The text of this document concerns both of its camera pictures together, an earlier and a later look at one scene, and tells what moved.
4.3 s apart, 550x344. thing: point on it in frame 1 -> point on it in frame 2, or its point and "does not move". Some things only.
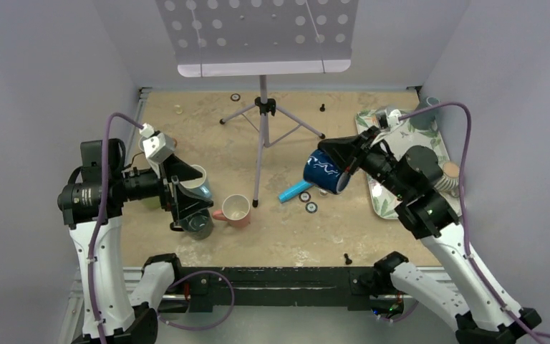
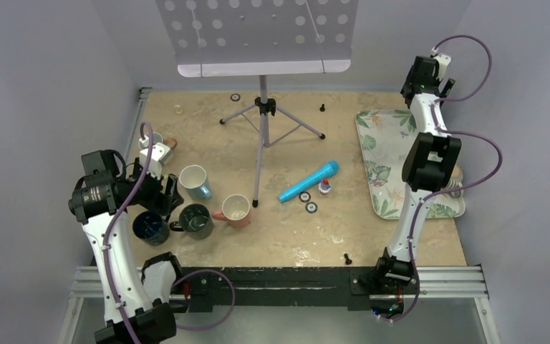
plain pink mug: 235,211 does not move
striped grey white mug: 449,183 does not move
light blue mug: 199,185 does not move
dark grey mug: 198,226 does not move
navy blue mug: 320,170 -> 151,228
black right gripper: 348,151 -> 446,87
